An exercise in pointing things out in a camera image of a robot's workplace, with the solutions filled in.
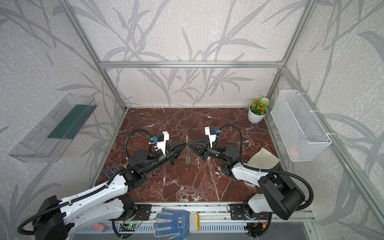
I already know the metal keyring with green tags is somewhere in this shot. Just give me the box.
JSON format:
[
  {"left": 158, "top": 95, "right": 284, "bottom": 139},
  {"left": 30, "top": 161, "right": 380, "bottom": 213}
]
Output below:
[{"left": 186, "top": 135, "right": 191, "bottom": 165}]

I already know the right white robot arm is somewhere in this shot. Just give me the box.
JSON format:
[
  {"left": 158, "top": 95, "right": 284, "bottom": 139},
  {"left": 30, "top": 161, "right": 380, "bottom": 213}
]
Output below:
[{"left": 187, "top": 127, "right": 314, "bottom": 220}]

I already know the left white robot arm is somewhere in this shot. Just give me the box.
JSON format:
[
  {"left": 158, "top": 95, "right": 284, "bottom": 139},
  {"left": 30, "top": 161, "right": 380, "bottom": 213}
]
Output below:
[{"left": 17, "top": 129, "right": 186, "bottom": 240}]

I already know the blue plastic fork tool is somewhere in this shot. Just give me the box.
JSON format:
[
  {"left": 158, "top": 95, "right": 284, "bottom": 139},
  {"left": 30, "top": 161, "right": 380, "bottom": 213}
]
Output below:
[{"left": 103, "top": 163, "right": 120, "bottom": 180}]

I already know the beige sponge pad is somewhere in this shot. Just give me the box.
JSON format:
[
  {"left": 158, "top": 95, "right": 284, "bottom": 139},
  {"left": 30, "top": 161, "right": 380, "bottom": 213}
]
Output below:
[{"left": 247, "top": 148, "right": 280, "bottom": 169}]

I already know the potted plant white pot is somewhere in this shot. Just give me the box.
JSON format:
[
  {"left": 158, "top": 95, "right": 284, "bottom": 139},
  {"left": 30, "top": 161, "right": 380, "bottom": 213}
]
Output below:
[{"left": 248, "top": 98, "right": 270, "bottom": 124}]

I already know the blue white work glove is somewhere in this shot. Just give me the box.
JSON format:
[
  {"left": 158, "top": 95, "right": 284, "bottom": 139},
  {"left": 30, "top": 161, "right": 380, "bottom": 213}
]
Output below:
[{"left": 154, "top": 208, "right": 200, "bottom": 240}]

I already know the green circuit board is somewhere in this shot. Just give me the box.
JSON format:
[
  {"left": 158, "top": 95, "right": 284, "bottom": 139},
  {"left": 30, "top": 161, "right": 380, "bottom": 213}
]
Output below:
[{"left": 120, "top": 223, "right": 142, "bottom": 232}]

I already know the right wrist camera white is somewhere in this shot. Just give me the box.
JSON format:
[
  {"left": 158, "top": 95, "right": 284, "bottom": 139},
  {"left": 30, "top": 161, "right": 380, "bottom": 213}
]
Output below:
[{"left": 205, "top": 127, "right": 221, "bottom": 148}]

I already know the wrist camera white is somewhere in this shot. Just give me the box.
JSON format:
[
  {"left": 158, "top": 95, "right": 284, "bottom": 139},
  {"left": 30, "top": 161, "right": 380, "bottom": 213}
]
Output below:
[
  {"left": 149, "top": 131, "right": 170, "bottom": 155},
  {"left": 205, "top": 127, "right": 221, "bottom": 148}
]

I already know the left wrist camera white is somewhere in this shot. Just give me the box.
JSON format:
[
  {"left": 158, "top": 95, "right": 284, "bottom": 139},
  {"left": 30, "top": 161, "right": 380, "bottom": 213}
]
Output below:
[{"left": 149, "top": 131, "right": 170, "bottom": 155}]

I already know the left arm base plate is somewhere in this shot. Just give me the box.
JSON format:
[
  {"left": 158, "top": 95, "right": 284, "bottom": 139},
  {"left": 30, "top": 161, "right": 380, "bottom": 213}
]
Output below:
[{"left": 126, "top": 204, "right": 152, "bottom": 221}]

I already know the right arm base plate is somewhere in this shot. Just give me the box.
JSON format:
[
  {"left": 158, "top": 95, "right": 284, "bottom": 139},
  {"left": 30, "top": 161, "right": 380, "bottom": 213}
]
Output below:
[{"left": 227, "top": 204, "right": 258, "bottom": 221}]

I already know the white wire mesh basket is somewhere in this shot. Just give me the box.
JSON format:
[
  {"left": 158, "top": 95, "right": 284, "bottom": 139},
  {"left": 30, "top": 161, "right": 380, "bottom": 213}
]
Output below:
[{"left": 271, "top": 90, "right": 332, "bottom": 162}]

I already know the clear plastic wall shelf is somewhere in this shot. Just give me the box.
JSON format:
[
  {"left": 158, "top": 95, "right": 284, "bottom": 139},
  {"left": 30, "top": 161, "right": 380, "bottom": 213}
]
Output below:
[{"left": 9, "top": 94, "right": 98, "bottom": 163}]

